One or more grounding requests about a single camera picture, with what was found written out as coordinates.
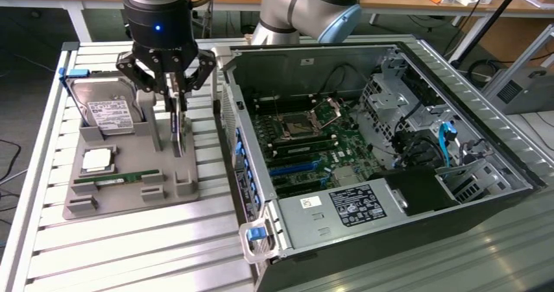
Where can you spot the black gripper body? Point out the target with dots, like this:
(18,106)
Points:
(160,19)

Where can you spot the graphics card with metal bracket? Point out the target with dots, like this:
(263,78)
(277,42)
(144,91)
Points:
(177,136)

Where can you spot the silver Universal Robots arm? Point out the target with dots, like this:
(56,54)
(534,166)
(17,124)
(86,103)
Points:
(303,9)

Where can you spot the hard disk in blue caddy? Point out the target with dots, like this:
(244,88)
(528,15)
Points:
(104,91)

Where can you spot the thin socket locking lever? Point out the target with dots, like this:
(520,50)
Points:
(276,105)

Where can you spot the grey plastic parts rack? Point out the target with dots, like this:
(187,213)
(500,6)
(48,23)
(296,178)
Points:
(129,162)

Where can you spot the silver CPU chip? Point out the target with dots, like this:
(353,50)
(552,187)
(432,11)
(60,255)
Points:
(97,160)

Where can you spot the CPU socket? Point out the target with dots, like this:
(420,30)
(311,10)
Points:
(297,126)

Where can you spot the metal socket cover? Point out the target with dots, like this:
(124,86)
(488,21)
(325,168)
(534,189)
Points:
(324,112)

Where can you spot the green RAM stick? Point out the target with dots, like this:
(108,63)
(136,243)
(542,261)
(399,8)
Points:
(129,176)

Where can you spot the black installed RAM stick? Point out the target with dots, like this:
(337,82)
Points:
(303,147)

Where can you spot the blue expansion slot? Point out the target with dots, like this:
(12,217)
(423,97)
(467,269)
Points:
(293,168)

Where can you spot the green motherboard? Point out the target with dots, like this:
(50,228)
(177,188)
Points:
(345,149)

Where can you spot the metal disk bay cage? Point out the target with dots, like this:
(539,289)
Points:
(384,102)

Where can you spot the silver chipset heatsink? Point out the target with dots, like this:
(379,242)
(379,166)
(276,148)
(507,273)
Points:
(344,175)

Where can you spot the wooden desk with clutter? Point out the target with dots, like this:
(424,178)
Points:
(401,3)

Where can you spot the grey power supply unit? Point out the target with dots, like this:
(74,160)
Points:
(311,224)

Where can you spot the black plastic shroud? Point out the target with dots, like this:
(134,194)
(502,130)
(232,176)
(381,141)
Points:
(415,188)

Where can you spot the black tripod pole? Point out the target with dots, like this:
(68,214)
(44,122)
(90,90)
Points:
(499,13)

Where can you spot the black open PC case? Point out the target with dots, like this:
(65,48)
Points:
(388,266)

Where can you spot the grey computer tower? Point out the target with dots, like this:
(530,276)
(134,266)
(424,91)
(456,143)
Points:
(531,91)

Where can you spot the grey metal drive bracket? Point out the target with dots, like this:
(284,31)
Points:
(471,188)

